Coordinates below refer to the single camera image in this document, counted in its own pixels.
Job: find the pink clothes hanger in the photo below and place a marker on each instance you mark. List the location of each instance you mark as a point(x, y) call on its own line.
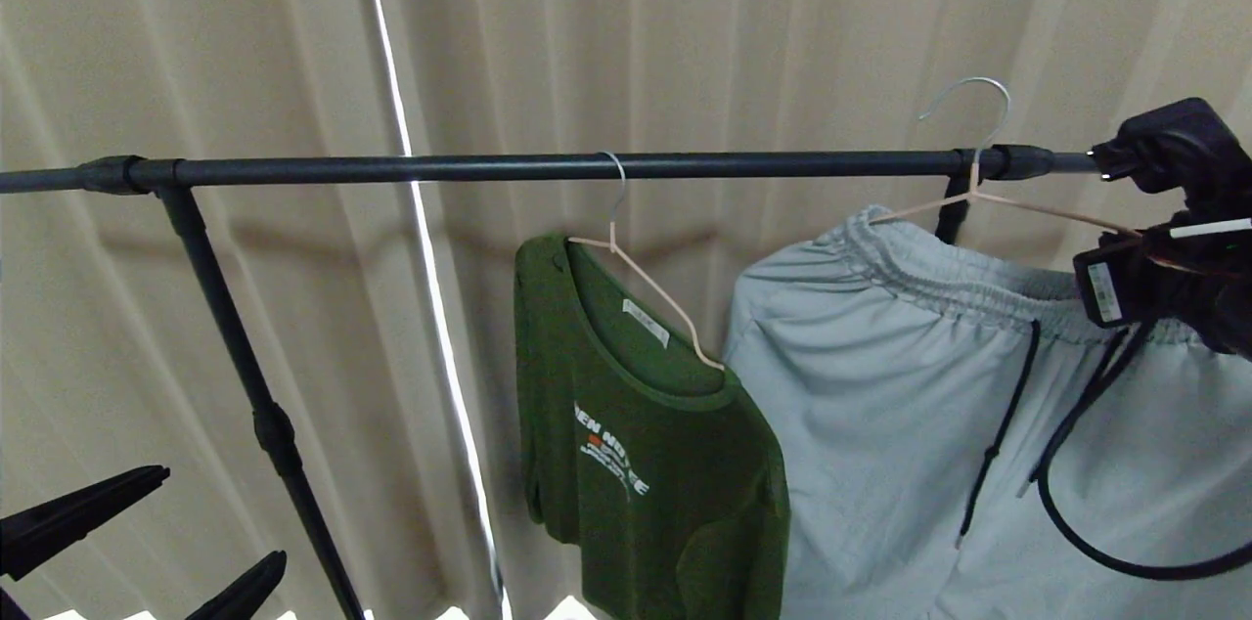
point(1027, 206)
point(646, 283)

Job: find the black clothes rack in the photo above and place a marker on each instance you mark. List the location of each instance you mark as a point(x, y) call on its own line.
point(489, 168)

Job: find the pale grey shorts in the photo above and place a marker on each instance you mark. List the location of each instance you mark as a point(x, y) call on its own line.
point(929, 424)

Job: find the green long-sleeved shirt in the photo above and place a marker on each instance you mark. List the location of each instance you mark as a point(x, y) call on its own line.
point(636, 464)

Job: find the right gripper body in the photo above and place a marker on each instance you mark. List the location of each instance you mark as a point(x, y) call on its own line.
point(1115, 283)

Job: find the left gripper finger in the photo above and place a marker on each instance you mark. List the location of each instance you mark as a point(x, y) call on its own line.
point(240, 591)
point(68, 517)

